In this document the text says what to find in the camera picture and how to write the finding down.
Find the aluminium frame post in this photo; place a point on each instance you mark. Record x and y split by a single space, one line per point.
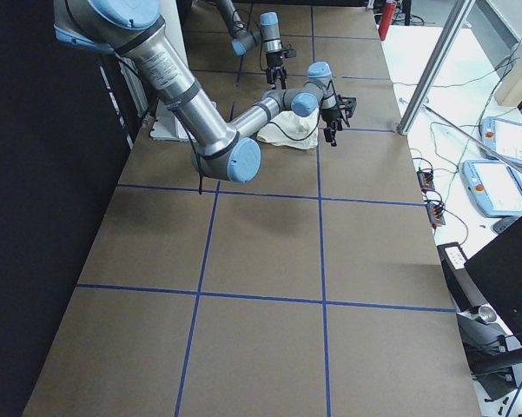
447 37

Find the far blue teach pendant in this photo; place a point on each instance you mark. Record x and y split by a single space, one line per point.
502 136

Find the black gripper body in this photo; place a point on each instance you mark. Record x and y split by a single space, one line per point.
274 60
329 115

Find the shiny metal cup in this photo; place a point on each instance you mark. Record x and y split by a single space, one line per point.
485 315

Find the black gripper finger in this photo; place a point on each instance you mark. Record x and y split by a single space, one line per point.
330 136
276 78

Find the red cylinder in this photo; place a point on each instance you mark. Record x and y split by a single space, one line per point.
386 18

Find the blue teach pendant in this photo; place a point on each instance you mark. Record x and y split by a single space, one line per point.
502 136
494 187

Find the black box white label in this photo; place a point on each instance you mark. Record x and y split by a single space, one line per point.
453 254

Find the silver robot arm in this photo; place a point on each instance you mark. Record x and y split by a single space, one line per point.
220 150
266 36

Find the cream long-sleeve cat shirt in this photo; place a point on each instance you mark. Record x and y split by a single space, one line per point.
297 125

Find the black monitor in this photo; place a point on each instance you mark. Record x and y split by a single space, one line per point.
497 272

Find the near blue teach pendant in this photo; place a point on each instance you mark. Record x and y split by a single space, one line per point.
494 187

